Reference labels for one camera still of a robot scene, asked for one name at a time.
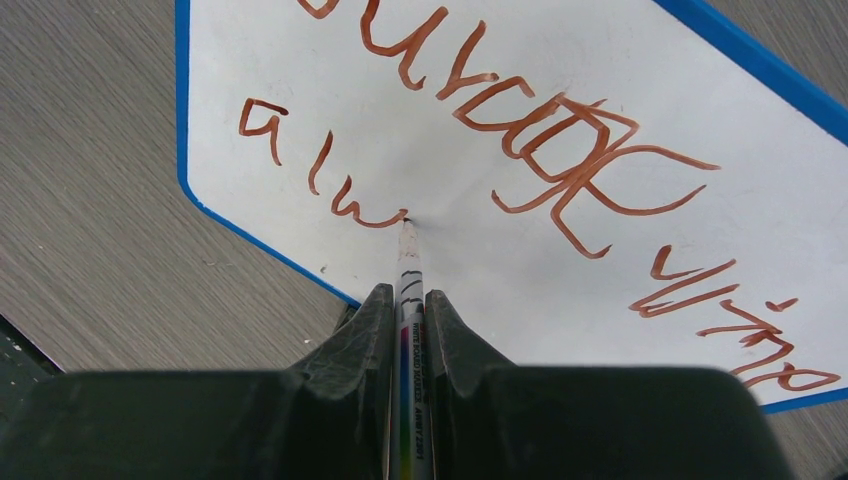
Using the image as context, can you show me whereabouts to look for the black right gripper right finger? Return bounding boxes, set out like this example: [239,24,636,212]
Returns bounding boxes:
[425,290,793,479]

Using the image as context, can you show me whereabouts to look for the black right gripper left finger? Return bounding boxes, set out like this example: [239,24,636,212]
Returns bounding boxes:
[1,284,394,479]

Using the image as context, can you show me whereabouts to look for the white whiteboard marker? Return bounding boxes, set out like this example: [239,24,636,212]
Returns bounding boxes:
[389,219,434,479]

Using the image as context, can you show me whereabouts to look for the blue framed whiteboard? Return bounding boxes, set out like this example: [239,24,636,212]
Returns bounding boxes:
[175,1,847,412]

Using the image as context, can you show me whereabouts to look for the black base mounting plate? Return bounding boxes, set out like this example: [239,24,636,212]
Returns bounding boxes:
[0,317,63,428]

